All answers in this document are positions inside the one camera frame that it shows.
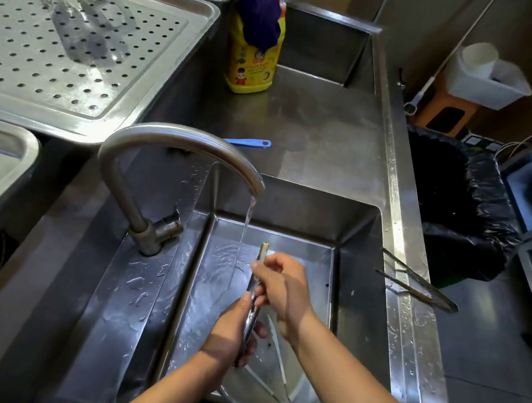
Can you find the yellow dish soap bottle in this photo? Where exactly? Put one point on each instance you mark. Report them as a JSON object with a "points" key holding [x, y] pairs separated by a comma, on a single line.
{"points": [[250, 68]]}

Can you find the white plastic container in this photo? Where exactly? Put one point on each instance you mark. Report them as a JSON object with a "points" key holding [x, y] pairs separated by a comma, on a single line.
{"points": [[501, 86]]}

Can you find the metal tongs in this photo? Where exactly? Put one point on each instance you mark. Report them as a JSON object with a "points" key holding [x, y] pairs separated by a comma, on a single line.
{"points": [[424, 286]]}

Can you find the person's left hand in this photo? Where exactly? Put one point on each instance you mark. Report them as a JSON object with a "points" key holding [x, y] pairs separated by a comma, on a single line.
{"points": [[225, 333]]}

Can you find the long metal rod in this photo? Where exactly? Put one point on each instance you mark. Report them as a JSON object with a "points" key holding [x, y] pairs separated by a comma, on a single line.
{"points": [[446, 61]]}

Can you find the bin with black bag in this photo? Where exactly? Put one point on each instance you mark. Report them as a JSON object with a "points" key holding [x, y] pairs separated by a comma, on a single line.
{"points": [[462, 207]]}

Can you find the person's left thumb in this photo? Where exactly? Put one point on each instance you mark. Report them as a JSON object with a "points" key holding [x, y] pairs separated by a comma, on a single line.
{"points": [[245, 303]]}

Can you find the purple cloth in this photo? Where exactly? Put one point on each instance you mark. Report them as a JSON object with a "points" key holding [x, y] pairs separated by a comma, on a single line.
{"points": [[261, 8]]}

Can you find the person's left forearm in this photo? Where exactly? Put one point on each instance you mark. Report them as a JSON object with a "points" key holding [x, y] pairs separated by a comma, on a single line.
{"points": [[175, 388]]}

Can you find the curved steel faucet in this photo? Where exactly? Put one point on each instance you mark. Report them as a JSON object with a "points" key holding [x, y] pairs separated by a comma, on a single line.
{"points": [[166, 138]]}

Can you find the person's right hand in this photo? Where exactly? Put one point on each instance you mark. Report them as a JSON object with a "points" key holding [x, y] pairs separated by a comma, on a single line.
{"points": [[290, 293]]}

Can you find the person's right forearm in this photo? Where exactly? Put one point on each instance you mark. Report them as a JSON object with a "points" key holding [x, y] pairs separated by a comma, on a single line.
{"points": [[361, 399]]}

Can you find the white paper cup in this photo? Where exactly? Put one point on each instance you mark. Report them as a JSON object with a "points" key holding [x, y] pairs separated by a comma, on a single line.
{"points": [[478, 58]]}

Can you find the silver metal utensil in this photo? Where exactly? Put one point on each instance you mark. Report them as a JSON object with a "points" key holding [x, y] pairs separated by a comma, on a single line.
{"points": [[249, 317]]}

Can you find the orange plastic stool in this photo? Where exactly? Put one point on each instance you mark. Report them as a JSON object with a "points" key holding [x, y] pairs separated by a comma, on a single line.
{"points": [[443, 113]]}

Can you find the person's right fingers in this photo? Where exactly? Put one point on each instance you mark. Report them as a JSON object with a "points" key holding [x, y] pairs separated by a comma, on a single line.
{"points": [[269, 273]]}

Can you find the stainless steel sink unit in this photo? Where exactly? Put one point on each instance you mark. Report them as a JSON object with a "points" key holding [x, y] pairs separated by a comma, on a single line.
{"points": [[329, 134]]}

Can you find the white bowl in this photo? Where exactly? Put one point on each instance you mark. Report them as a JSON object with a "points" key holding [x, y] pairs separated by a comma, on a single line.
{"points": [[251, 394]]}

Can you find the large perforated steel tray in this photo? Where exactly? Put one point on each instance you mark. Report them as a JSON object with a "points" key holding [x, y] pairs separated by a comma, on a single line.
{"points": [[43, 64]]}

